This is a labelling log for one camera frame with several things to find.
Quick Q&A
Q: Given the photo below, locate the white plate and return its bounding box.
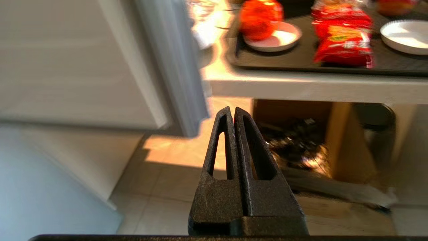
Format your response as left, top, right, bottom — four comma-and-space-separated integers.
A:
243, 21, 303, 53
380, 19, 428, 56

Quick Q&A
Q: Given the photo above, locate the white fridge drawer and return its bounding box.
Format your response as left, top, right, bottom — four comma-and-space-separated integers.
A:
0, 123, 145, 241

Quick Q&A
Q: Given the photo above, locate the cardboard box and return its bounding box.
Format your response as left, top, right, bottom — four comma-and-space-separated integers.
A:
252, 99, 378, 184

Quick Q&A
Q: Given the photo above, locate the white fridge door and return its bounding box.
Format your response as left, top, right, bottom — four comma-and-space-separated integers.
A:
0, 0, 210, 138

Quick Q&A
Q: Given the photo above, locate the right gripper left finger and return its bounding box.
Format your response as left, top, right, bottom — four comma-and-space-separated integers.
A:
188, 106, 244, 236

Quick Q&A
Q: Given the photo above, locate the white table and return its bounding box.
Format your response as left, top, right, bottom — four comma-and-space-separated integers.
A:
187, 0, 428, 105

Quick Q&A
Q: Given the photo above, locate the red snack bag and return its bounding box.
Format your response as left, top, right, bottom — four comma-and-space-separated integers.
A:
311, 0, 374, 69

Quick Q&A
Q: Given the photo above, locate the dark trash bin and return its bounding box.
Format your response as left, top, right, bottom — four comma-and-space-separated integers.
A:
354, 103, 397, 174

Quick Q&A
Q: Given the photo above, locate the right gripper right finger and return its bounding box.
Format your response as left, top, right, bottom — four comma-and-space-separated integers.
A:
229, 107, 309, 236

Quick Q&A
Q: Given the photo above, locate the black tray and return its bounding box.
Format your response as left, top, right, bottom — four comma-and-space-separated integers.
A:
226, 0, 428, 77

